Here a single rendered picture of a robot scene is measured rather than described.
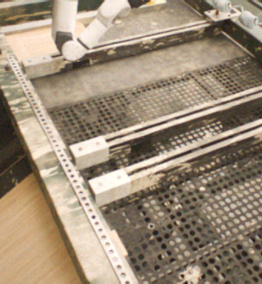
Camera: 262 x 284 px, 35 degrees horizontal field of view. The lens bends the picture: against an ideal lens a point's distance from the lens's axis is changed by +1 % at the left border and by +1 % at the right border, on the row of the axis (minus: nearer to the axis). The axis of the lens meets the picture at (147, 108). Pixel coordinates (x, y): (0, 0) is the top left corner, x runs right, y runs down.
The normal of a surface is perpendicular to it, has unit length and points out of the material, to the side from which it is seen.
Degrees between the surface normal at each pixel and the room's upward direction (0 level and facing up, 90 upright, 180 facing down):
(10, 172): 90
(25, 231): 90
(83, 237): 56
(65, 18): 90
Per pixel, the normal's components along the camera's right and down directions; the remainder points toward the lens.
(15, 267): -0.43, -0.49
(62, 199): 0.07, -0.77
